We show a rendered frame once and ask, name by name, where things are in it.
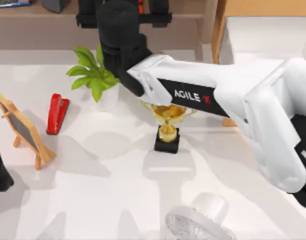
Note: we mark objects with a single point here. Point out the wooden and white cabinet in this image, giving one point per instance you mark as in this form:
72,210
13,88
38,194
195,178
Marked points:
255,32

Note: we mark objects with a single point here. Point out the dark grey box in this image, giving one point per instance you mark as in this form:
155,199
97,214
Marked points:
51,5

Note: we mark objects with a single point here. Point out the wooden framed blackboard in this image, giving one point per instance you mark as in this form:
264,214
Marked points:
23,125

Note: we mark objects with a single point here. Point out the small red object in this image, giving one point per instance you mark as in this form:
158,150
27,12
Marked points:
140,6

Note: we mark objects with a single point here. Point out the green plant in white pot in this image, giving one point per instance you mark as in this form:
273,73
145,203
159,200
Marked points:
93,75

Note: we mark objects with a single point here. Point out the gold trophy on black base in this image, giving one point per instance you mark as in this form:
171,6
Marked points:
168,130

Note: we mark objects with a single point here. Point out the red stapler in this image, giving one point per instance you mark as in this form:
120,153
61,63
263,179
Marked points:
57,112

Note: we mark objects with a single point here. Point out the blue object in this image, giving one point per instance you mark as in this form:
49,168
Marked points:
13,2

